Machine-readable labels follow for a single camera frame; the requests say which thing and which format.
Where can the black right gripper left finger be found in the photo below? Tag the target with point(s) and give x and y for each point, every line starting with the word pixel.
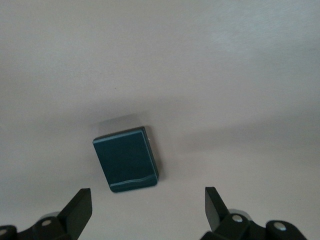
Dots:
pixel 72 215

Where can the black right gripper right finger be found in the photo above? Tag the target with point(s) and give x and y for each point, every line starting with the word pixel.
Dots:
pixel 217 215

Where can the small black phone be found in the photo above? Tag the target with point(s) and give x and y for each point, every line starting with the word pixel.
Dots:
pixel 125 160

